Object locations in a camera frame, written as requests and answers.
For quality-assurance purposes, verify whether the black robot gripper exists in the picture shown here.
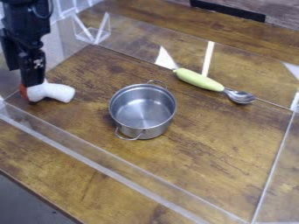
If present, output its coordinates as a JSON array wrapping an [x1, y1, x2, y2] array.
[[0, 0, 52, 88]]

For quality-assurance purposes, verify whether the red and white plush mushroom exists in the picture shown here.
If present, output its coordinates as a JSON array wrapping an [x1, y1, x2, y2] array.
[[20, 80, 75, 103]]

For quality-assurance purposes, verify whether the small silver metal pot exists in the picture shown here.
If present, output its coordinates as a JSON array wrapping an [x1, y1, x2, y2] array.
[[108, 80, 178, 141]]

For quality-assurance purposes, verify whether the black bar at back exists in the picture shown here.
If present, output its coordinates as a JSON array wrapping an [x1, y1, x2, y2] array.
[[190, 0, 267, 23]]

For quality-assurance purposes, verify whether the clear acrylic enclosure wall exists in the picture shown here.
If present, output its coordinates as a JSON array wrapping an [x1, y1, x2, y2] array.
[[0, 0, 299, 224]]

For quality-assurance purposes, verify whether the green handled metal spoon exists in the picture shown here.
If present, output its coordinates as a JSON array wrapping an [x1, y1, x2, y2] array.
[[172, 68, 256, 104]]

